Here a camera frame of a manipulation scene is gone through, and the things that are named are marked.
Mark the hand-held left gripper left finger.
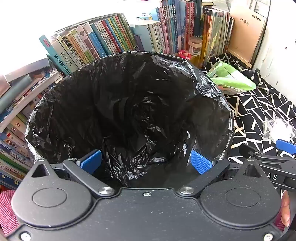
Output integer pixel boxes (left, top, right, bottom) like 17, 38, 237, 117
30, 149, 115, 199

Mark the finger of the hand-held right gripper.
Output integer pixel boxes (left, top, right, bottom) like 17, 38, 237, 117
276, 138, 296, 155
239, 144, 296, 165

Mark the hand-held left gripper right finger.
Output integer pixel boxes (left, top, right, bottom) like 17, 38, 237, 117
177, 149, 270, 199

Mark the black trash bag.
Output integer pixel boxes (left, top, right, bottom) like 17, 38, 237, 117
24, 51, 235, 188

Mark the large green snack packet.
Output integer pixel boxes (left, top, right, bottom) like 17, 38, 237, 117
205, 61, 257, 95

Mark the pile of flat books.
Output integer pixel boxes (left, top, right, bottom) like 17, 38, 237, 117
0, 57, 64, 132

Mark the long row of upright books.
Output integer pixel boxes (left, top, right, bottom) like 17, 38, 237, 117
39, 0, 235, 72

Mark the person's right hand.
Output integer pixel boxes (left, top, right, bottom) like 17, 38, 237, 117
280, 191, 292, 228

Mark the clear plastic wrapper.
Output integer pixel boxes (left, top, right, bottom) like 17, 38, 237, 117
262, 118, 296, 142

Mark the pink knitted garment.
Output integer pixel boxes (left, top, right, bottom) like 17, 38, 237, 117
0, 189, 18, 234

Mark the small clear plastic jar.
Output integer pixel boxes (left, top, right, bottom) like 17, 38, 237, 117
188, 37, 203, 56

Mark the brown kraft notebook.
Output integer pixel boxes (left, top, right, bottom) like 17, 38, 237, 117
228, 0, 270, 68

